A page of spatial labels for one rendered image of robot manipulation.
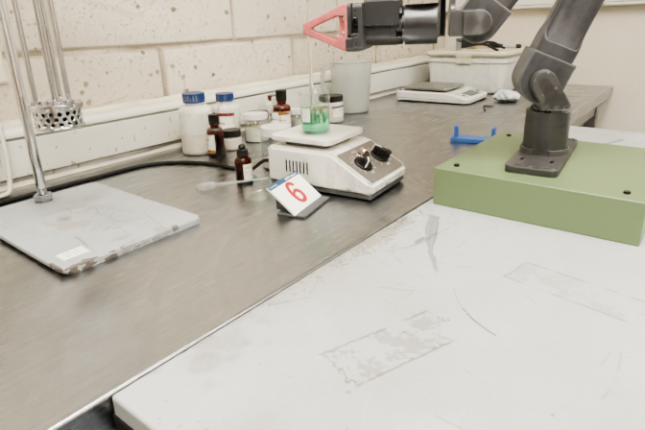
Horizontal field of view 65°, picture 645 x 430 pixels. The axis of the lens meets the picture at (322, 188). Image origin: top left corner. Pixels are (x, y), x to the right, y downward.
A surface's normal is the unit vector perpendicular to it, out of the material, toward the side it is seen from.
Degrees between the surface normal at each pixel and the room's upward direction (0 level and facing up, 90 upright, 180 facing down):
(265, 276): 0
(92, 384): 0
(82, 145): 90
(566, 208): 90
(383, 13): 89
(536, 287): 0
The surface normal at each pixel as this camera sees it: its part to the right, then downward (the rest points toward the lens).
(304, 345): -0.04, -0.95
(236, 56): 0.78, 0.18
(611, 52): -0.62, 0.27
